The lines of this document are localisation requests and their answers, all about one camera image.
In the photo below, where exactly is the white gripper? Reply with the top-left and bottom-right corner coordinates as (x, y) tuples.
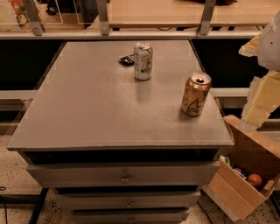
(239, 11), (280, 130)

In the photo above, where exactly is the orange gold soda can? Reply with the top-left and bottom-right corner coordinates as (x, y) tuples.
(181, 72), (212, 116)

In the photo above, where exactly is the white green soda can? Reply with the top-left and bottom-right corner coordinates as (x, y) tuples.
(134, 43), (153, 81)

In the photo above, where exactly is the open cardboard box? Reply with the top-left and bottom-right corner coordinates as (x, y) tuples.
(203, 115), (280, 221)

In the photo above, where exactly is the blue packet in box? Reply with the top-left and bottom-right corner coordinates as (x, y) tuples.
(232, 166), (247, 179)

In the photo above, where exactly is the red apple in box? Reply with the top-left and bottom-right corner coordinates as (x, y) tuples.
(248, 173), (263, 188)

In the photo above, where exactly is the small black object on table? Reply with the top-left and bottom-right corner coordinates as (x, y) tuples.
(119, 54), (135, 67)

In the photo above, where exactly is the top grey drawer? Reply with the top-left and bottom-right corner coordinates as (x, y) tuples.
(27, 161), (220, 188)

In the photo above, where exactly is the grey drawer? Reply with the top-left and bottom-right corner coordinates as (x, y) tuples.
(57, 192), (200, 210)
(27, 161), (220, 188)
(73, 210), (189, 224)

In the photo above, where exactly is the wooden shelf board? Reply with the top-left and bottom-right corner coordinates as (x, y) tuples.
(108, 0), (280, 28)

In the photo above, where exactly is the bottom grey drawer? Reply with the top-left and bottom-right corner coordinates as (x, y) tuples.
(73, 210), (189, 224)

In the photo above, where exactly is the middle grey drawer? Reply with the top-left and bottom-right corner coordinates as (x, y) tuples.
(57, 192), (200, 210)

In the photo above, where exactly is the orange bottle on shelf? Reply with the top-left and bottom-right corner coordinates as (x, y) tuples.
(8, 0), (31, 32)

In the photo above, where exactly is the right metal shelf bracket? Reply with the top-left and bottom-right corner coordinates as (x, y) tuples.
(199, 0), (216, 35)

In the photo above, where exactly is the metal shelf bracket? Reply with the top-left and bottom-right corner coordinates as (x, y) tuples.
(23, 0), (44, 36)
(96, 0), (109, 36)
(199, 0), (216, 35)

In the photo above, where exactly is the middle metal shelf bracket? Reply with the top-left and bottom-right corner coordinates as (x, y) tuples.
(96, 0), (109, 36)

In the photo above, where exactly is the left metal shelf bracket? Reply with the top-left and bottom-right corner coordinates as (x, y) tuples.
(23, 0), (44, 36)

